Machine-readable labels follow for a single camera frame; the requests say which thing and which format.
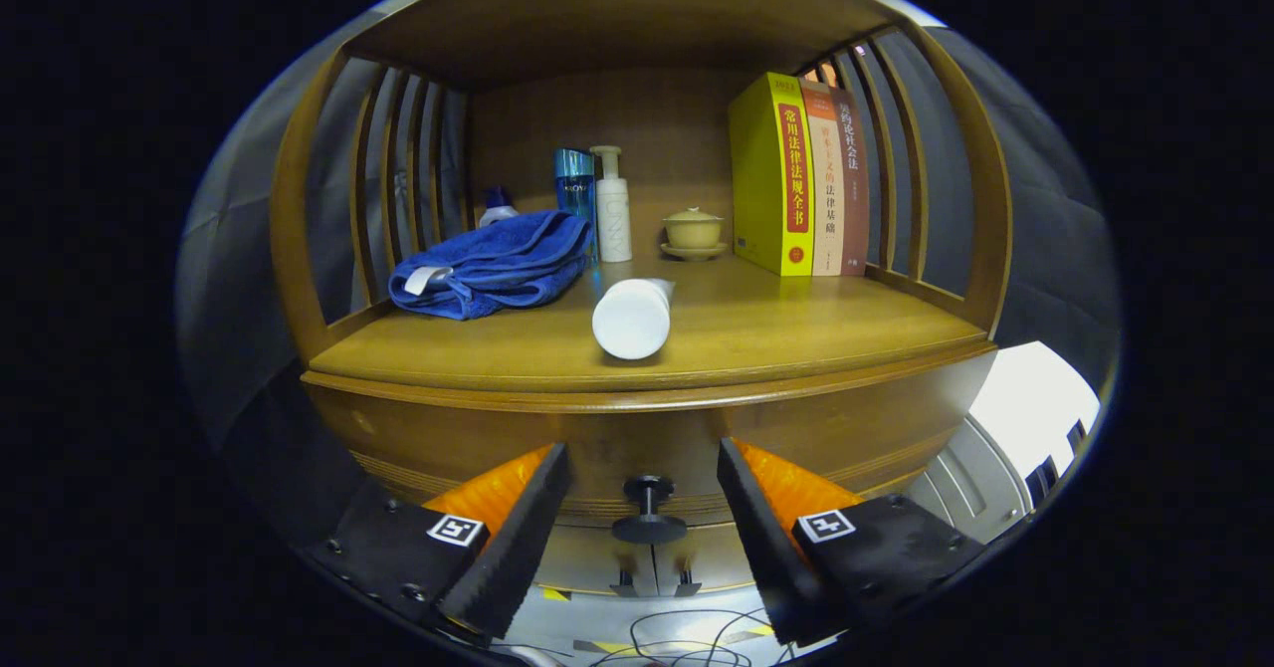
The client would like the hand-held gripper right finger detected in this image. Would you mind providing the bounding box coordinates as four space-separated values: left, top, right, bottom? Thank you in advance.
717 438 988 648

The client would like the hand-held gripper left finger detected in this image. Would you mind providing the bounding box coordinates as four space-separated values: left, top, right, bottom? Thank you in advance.
304 441 575 648

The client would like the wooden drawer with black knob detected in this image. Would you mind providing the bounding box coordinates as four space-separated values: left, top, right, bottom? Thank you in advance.
304 348 999 549

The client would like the white tube with green band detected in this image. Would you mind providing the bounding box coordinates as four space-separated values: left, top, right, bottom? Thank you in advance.
591 278 676 361

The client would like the wooden cabinet door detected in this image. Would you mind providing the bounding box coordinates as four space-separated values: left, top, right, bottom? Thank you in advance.
532 526 658 596
652 523 762 593

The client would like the wooden countertop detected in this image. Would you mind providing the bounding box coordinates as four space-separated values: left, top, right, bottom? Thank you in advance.
304 254 996 394

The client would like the wooden cabinet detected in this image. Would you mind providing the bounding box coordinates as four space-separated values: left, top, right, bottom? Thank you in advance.
271 0 1014 598

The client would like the folded blue towel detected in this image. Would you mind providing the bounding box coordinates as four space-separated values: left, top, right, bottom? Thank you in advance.
388 210 595 321

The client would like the lidded ceramic tea cup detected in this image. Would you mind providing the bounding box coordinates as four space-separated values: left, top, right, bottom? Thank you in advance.
663 206 725 250

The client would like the small white bottle blue cap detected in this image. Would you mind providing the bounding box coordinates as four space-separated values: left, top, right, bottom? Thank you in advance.
479 185 521 228

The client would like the white pump bottle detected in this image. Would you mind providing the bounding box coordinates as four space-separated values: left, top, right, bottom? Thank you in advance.
589 145 633 264

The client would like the brown book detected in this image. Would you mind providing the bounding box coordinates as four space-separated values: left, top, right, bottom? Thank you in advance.
831 88 871 277

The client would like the orange and cream book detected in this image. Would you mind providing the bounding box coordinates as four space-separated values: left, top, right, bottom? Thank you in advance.
799 78 847 277

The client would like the tall blue bottle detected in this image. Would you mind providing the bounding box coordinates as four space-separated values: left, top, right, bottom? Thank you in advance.
554 147 598 260

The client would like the thick yellow book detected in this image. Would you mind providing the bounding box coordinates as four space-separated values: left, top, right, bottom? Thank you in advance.
728 72 817 278

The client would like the black cable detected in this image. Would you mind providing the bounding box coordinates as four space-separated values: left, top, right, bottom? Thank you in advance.
567 607 787 667

